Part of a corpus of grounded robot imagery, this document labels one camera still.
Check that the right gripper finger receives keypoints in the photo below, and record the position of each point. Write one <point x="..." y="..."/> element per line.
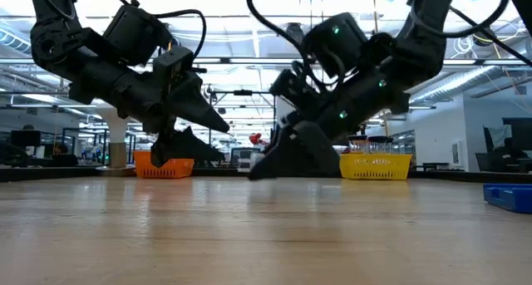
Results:
<point x="330" y="148"/>
<point x="295" y="156"/>

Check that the blue digital clock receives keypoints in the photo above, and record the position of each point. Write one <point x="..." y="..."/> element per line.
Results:
<point x="509" y="198"/>

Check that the red desk lamp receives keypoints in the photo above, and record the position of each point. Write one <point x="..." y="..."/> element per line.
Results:
<point x="254" y="139"/>

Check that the black metal stand frame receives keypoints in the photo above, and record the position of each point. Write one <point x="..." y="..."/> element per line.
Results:
<point x="243" y="93"/>

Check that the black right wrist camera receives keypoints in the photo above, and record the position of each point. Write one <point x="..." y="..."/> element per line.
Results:
<point x="336" y="44"/>

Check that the black computer monitor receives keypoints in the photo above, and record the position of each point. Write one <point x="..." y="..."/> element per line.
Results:
<point x="25" y="138"/>

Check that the black aluminium table frame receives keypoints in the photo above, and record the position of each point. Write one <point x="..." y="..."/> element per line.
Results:
<point x="41" y="173"/>

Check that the long ceiling light strip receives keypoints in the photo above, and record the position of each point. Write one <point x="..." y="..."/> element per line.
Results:
<point x="249" y="61"/>

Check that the person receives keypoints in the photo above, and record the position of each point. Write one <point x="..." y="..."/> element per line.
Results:
<point x="63" y="148"/>
<point x="28" y="127"/>

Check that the silver ventilation duct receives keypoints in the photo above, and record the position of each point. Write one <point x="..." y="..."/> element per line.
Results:
<point x="453" y="83"/>
<point x="14" y="40"/>

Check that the white flood light bulb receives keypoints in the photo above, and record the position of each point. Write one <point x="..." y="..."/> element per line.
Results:
<point x="117" y="154"/>

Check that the white building column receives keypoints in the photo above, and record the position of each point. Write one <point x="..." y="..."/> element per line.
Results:
<point x="282" y="106"/>

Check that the black hourglass white sand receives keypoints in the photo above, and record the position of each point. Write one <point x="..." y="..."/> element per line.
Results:
<point x="380" y="143"/>

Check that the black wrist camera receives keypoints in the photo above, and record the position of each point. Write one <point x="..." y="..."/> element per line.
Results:
<point x="133" y="33"/>
<point x="336" y="44"/>

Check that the orange plastic basket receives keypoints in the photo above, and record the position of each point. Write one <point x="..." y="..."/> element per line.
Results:
<point x="174" y="170"/>

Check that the yellow plastic basket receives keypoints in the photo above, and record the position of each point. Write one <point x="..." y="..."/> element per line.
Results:
<point x="374" y="168"/>

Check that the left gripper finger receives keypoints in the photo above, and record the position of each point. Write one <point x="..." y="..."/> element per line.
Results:
<point x="195" y="104"/>
<point x="183" y="148"/>

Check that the black office chair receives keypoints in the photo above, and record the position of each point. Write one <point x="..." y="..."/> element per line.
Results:
<point x="494" y="156"/>

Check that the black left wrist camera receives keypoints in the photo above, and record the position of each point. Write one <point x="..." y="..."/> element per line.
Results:
<point x="133" y="33"/>

